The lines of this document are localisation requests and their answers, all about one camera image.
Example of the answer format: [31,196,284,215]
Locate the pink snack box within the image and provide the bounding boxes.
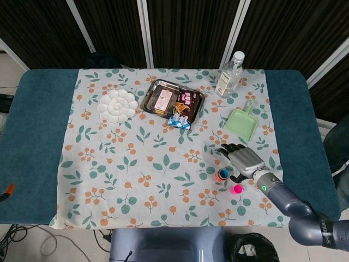
[152,87,176,112]

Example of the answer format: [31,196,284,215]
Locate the white slanted frame post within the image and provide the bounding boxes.
[65,0,97,54]

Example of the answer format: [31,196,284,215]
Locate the brown chocolate snack packet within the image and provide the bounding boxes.
[172,91,198,121]

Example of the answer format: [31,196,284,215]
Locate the black trash bin bag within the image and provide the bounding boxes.
[227,231,280,262]

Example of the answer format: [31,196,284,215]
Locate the orange handled tool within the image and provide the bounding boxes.
[0,183,16,203]

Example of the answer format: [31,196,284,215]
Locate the black floor cables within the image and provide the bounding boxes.
[93,229,113,244]

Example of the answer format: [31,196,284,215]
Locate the green plastic dustpan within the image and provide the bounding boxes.
[223,100,259,142]

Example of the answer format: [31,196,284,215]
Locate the clear plastic bottle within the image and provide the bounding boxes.
[215,51,245,99]

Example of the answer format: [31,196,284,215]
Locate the blue white checkered packet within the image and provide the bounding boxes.
[167,113,192,129]

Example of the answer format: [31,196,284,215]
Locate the white flower paint palette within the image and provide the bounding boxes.
[98,88,139,124]

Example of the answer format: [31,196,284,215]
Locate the teal table cover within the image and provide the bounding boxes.
[0,68,341,226]

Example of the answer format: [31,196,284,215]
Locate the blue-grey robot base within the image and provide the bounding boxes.
[109,228,227,262]

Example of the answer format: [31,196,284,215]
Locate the black metal tray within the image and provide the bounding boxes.
[140,79,207,123]

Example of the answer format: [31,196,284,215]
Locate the large orange plastic cup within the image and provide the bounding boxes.
[215,168,230,182]

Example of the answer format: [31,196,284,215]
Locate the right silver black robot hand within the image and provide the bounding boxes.
[219,143,267,183]

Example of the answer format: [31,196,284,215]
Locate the floral leaf fruit tablecloth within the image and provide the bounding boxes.
[49,68,291,230]

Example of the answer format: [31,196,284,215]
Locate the white double frame post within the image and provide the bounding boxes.
[137,0,153,69]

